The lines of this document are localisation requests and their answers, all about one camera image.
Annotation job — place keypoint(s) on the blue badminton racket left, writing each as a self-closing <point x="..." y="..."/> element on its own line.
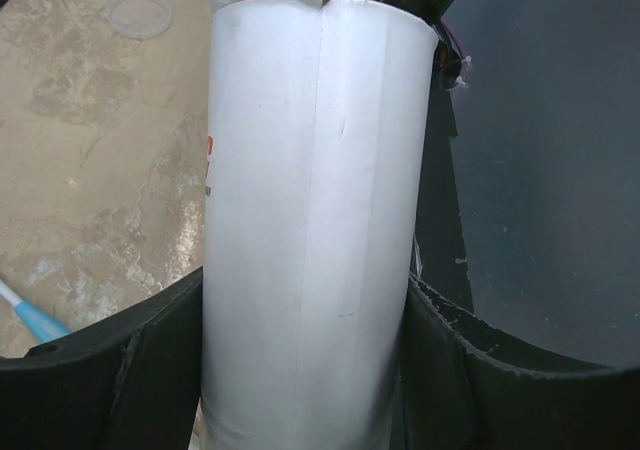
<point x="44" y="327"/>

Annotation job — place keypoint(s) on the white shuttlecock tube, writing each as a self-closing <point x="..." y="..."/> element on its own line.
<point x="317" y="116"/>

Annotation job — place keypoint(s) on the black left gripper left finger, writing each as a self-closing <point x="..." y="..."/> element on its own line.
<point x="130" y="381"/>

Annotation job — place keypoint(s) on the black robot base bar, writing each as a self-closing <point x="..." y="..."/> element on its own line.
<point x="439" y="252"/>

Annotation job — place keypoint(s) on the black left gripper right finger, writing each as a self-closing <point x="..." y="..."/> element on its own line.
<point x="467" y="385"/>

